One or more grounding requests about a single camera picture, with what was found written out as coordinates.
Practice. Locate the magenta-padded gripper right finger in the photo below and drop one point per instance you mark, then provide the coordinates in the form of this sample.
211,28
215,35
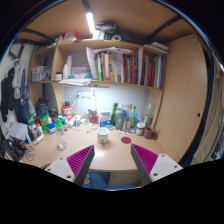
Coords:
165,165

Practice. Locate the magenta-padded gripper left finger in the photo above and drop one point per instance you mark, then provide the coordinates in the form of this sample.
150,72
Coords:
60,166

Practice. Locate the clear bottle with green cap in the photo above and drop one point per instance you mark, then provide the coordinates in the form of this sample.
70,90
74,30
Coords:
60,128

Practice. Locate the white tub with blue lid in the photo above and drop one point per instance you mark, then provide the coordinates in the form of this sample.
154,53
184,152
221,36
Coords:
51,128

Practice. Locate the brown jar with white lid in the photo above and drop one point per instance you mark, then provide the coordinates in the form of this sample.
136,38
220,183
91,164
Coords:
140,129

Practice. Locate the flat round red coaster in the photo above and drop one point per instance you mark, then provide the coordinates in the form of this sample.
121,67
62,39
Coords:
126,140

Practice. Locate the clear glass bottle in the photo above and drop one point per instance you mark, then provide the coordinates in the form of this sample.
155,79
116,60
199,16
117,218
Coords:
149,116

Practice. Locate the blue plastic bag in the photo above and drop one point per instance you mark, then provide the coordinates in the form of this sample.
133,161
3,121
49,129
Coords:
137,118

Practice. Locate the red and white can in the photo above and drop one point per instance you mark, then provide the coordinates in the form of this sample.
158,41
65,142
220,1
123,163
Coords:
67,111

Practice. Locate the magenta pouch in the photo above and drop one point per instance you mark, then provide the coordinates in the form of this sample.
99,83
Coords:
93,116

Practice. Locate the grey shaker bottle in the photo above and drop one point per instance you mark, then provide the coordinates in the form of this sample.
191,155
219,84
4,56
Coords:
119,120

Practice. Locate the white and blue carton box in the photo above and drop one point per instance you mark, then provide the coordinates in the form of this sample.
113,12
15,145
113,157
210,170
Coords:
105,119

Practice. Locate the light wooden wardrobe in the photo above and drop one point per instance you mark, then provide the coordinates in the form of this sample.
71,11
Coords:
183,100

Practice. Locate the tall green bottle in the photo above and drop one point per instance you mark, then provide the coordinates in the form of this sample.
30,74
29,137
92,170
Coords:
114,113

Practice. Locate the hanging dark clothes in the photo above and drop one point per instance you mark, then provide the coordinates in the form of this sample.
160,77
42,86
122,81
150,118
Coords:
13,90

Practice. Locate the wooden shelf unit with books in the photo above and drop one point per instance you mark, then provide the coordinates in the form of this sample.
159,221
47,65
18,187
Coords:
116,66

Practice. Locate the ceiling tube light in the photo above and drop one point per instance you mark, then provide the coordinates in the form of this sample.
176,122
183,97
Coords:
90,21

